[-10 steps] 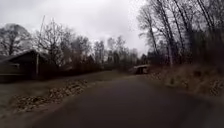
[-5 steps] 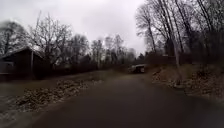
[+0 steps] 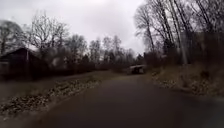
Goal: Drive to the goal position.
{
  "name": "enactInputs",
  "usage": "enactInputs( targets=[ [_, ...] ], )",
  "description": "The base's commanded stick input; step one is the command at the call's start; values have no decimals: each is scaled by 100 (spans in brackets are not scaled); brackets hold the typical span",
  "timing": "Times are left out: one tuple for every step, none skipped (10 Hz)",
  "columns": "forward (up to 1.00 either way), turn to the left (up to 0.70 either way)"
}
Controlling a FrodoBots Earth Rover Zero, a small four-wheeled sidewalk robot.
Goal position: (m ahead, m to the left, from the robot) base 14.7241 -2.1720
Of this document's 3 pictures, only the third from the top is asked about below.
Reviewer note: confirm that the small shed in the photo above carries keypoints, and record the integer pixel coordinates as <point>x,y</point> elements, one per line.
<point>137,69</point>

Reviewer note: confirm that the grey asphalt road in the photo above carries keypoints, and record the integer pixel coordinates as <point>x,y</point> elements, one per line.
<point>133,103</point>

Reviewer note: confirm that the leaf-strewn verge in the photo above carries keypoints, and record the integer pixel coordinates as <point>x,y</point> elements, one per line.
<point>50,96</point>

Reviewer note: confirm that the row of tall bare trees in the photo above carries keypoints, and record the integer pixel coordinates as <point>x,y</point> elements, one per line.
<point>180,33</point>

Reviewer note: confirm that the grassy bank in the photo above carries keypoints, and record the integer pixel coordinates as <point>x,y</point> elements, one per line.
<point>190,78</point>

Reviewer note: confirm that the dark wooden building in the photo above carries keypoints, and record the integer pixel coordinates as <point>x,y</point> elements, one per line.
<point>20,63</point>

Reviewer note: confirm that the grass strip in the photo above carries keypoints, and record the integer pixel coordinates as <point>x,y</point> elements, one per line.
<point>20,88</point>

